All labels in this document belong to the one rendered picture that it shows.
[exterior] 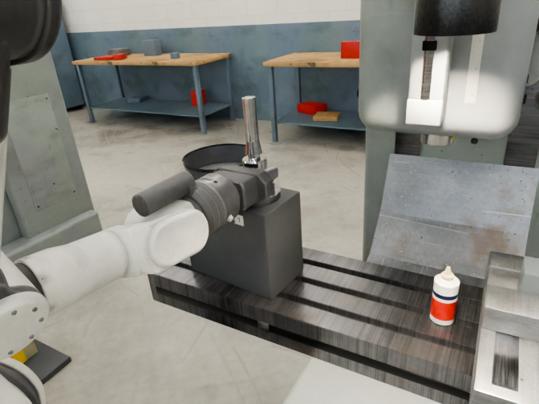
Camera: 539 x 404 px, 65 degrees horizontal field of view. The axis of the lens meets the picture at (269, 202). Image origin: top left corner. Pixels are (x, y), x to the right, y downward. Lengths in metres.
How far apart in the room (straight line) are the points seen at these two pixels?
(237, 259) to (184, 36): 5.63
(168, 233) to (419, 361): 0.44
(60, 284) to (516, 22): 0.57
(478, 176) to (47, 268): 0.88
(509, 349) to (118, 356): 1.86
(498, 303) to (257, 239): 0.40
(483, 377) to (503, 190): 0.53
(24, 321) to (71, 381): 1.79
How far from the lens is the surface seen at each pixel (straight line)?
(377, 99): 0.59
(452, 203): 1.08
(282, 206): 0.79
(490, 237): 1.07
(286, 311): 0.82
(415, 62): 0.54
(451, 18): 0.42
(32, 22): 0.35
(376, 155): 1.12
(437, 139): 0.66
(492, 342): 0.71
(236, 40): 5.84
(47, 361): 2.36
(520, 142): 1.06
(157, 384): 2.08
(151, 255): 0.56
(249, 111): 0.75
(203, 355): 2.14
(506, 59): 0.56
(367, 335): 0.78
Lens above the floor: 1.49
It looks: 26 degrees down
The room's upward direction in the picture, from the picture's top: 4 degrees counter-clockwise
